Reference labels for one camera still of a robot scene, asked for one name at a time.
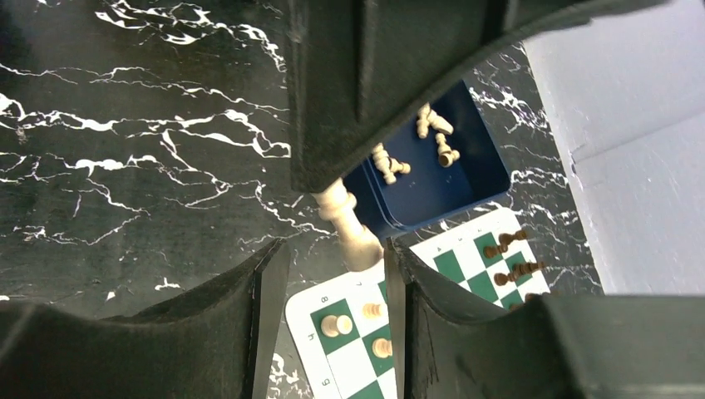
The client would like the dark wooden pawn piece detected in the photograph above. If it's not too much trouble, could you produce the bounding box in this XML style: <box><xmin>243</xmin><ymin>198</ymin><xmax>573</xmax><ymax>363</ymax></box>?
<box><xmin>493</xmin><ymin>273</ymin><xmax>515</xmax><ymax>286</ymax></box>
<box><xmin>483</xmin><ymin>244</ymin><xmax>508</xmax><ymax>259</ymax></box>

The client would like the green white chess board mat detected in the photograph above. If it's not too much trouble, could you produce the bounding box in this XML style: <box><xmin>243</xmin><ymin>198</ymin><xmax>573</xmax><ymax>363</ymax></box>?
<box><xmin>285</xmin><ymin>208</ymin><xmax>550</xmax><ymax>398</ymax></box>

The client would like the light wooden pawn piece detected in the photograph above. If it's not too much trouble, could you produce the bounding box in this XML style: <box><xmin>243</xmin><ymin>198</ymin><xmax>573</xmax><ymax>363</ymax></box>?
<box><xmin>362</xmin><ymin>303</ymin><xmax>387</xmax><ymax>319</ymax></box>
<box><xmin>372</xmin><ymin>337</ymin><xmax>392</xmax><ymax>358</ymax></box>

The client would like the dark blue tin box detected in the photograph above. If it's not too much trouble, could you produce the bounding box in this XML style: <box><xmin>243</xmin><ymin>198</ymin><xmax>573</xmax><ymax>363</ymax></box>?
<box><xmin>343</xmin><ymin>81</ymin><xmax>511</xmax><ymax>239</ymax></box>

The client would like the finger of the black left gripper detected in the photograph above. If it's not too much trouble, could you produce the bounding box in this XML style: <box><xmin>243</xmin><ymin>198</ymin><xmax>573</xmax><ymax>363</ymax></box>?
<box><xmin>284</xmin><ymin>0</ymin><xmax>651</xmax><ymax>193</ymax></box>

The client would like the light wooden chess piece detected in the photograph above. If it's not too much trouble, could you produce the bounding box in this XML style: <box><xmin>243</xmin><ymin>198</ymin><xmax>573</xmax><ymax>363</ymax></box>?
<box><xmin>372</xmin><ymin>143</ymin><xmax>397</xmax><ymax>185</ymax></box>
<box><xmin>417</xmin><ymin>103</ymin><xmax>454</xmax><ymax>139</ymax></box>
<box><xmin>390</xmin><ymin>159</ymin><xmax>412</xmax><ymax>175</ymax></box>
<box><xmin>435</xmin><ymin>133</ymin><xmax>460</xmax><ymax>168</ymax></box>

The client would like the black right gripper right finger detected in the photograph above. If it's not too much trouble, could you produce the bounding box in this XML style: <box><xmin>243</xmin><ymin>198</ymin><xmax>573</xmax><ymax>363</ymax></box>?
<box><xmin>384</xmin><ymin>239</ymin><xmax>704</xmax><ymax>398</ymax></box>

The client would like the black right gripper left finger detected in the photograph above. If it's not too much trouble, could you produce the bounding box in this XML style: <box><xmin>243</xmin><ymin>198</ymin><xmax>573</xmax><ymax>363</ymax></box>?
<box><xmin>1</xmin><ymin>239</ymin><xmax>290</xmax><ymax>398</ymax></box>

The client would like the light wooden king piece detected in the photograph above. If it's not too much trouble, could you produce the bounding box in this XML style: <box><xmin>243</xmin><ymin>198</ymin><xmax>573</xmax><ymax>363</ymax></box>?
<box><xmin>313</xmin><ymin>178</ymin><xmax>383</xmax><ymax>272</ymax></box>

